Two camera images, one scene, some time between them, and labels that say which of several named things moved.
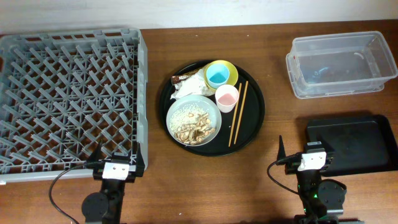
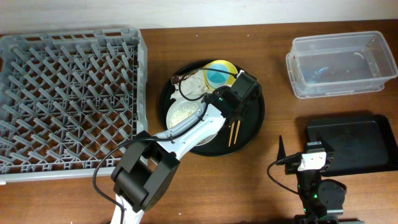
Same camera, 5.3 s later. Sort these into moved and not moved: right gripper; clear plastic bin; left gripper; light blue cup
Moved: left gripper
Not moved: clear plastic bin; right gripper; light blue cup
